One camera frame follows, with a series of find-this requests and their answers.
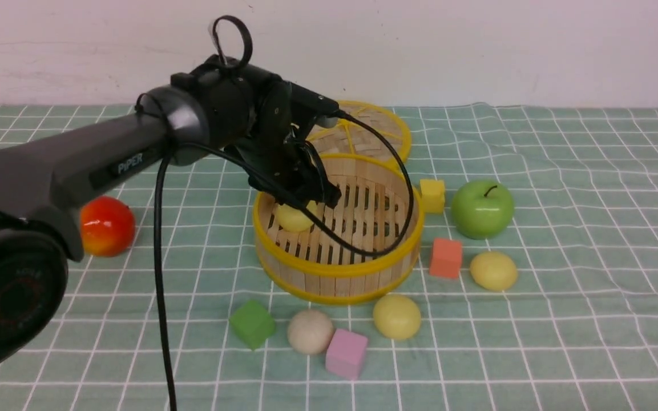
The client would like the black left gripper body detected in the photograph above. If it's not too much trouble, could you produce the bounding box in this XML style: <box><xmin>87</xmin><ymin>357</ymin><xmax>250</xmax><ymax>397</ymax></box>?
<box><xmin>223</xmin><ymin>77</ymin><xmax>321</xmax><ymax>198</ymax></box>

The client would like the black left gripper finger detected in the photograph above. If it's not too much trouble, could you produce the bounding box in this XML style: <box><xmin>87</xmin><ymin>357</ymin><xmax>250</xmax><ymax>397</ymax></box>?
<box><xmin>300</xmin><ymin>162</ymin><xmax>341</xmax><ymax>209</ymax></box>

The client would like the yellow bun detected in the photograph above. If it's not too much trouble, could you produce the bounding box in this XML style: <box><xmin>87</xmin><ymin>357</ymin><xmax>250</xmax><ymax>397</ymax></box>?
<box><xmin>373</xmin><ymin>294</ymin><xmax>422</xmax><ymax>340</ymax></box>
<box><xmin>274</xmin><ymin>204</ymin><xmax>314</xmax><ymax>232</ymax></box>
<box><xmin>469</xmin><ymin>251</ymin><xmax>519</xmax><ymax>292</ymax></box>

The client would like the white bun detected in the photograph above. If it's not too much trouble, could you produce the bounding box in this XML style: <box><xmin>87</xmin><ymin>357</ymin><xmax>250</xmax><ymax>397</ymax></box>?
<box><xmin>287</xmin><ymin>309</ymin><xmax>336</xmax><ymax>356</ymax></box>

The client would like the yellow bun front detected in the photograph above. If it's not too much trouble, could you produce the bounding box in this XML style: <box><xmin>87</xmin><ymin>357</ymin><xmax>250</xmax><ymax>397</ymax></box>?
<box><xmin>373</xmin><ymin>294</ymin><xmax>422</xmax><ymax>340</ymax></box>

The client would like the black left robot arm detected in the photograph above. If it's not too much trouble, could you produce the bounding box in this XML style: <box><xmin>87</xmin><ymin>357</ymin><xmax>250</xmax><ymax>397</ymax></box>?
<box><xmin>0</xmin><ymin>55</ymin><xmax>340</xmax><ymax>362</ymax></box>

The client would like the woven bamboo steamer lid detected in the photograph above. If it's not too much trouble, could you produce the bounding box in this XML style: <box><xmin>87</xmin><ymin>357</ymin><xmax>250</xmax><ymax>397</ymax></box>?
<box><xmin>307</xmin><ymin>100</ymin><xmax>412</xmax><ymax>167</ymax></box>

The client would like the bamboo steamer tray yellow rim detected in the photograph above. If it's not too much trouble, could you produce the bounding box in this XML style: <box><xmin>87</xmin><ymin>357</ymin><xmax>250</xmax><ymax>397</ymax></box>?
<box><xmin>252</xmin><ymin>154</ymin><xmax>425</xmax><ymax>305</ymax></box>

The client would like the yellow cube block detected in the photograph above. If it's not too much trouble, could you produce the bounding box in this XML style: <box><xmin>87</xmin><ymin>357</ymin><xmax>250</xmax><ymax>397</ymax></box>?
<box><xmin>418</xmin><ymin>179</ymin><xmax>446</xmax><ymax>214</ymax></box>

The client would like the orange cube block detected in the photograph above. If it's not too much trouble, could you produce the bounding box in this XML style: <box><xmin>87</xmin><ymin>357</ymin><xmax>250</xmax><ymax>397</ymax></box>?
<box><xmin>429</xmin><ymin>237</ymin><xmax>463</xmax><ymax>279</ymax></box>

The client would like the green cube block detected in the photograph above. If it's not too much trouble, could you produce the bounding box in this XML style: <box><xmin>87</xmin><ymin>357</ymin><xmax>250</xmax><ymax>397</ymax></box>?
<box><xmin>229</xmin><ymin>300</ymin><xmax>276</xmax><ymax>350</ymax></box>

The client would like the green apple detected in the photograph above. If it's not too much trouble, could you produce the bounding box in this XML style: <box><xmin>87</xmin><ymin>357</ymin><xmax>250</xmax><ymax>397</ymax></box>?
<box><xmin>450</xmin><ymin>179</ymin><xmax>515</xmax><ymax>240</ymax></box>

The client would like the pink cube block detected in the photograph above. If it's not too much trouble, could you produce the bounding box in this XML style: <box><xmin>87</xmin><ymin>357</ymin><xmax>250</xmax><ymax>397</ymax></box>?
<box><xmin>325</xmin><ymin>328</ymin><xmax>369</xmax><ymax>380</ymax></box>

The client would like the red pomegranate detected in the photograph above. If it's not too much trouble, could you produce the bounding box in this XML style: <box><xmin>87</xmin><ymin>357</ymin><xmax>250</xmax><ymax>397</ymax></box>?
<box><xmin>80</xmin><ymin>196</ymin><xmax>135</xmax><ymax>257</ymax></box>

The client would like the green checkered tablecloth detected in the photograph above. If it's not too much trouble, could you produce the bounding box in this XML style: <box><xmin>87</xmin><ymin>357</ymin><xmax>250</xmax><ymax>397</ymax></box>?
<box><xmin>0</xmin><ymin>102</ymin><xmax>658</xmax><ymax>411</ymax></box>

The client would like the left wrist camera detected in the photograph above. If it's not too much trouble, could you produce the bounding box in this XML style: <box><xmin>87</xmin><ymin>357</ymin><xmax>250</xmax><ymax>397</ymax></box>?
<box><xmin>289</xmin><ymin>82</ymin><xmax>341</xmax><ymax>132</ymax></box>

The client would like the black cable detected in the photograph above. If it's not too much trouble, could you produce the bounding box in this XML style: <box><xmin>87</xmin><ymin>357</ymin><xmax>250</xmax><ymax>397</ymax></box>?
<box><xmin>135</xmin><ymin>15</ymin><xmax>415</xmax><ymax>411</ymax></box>

